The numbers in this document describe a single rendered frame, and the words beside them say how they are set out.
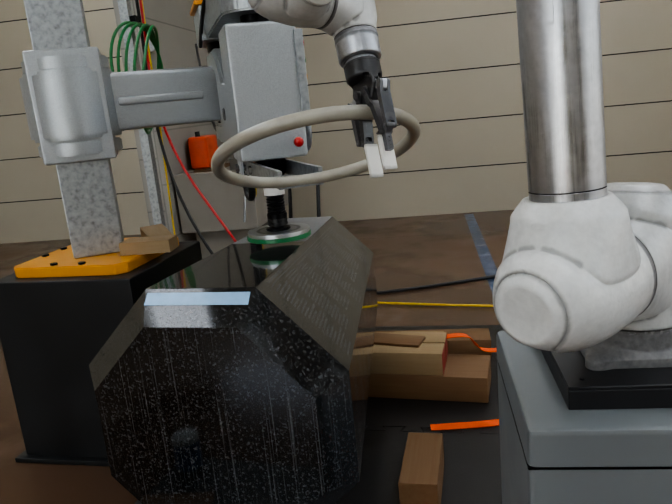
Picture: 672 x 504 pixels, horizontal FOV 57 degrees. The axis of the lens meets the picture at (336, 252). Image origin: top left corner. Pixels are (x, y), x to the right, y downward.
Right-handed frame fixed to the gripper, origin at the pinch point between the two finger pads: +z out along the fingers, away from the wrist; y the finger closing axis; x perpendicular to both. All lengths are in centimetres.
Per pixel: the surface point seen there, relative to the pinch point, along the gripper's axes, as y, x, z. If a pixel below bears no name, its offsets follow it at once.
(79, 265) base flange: 145, 40, -10
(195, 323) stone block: 64, 24, 23
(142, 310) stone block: 77, 34, 16
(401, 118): 0.7, -7.7, -8.6
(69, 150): 137, 39, -52
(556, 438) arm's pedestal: -33, 3, 53
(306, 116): 2.2, 13.7, -9.5
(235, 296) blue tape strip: 59, 14, 18
